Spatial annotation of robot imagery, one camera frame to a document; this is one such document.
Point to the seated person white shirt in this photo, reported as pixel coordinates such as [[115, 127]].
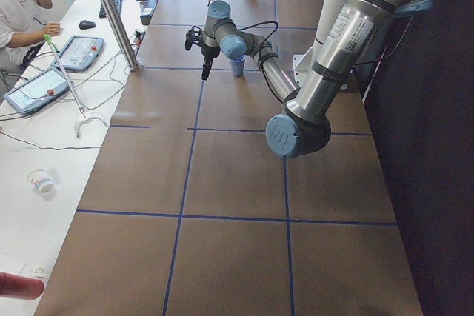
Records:
[[23, 28]]

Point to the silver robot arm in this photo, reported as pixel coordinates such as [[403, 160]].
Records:
[[344, 30]]

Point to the teach pendant far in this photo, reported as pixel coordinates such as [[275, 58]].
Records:
[[79, 53]]

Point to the teach pendant near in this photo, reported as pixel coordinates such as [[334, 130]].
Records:
[[37, 92]]

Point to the reacher grabber tool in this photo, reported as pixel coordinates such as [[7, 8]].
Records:
[[85, 116]]

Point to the white paper cup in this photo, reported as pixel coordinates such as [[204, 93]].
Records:
[[40, 180]]

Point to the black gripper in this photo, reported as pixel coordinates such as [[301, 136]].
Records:
[[206, 50]]

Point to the teach pendant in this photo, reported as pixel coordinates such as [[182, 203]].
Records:
[[37, 92], [79, 53]]

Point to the blue ribbed plastic cup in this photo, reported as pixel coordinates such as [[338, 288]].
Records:
[[237, 66]]

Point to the white pedestal column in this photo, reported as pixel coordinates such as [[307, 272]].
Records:
[[302, 63]]

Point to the black computer mouse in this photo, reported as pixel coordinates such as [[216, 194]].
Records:
[[86, 25]]

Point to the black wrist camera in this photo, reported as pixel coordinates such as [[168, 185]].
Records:
[[193, 37]]

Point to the red cylinder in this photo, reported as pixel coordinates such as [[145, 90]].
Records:
[[19, 287]]

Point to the aluminium frame post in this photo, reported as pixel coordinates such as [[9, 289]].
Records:
[[120, 34]]

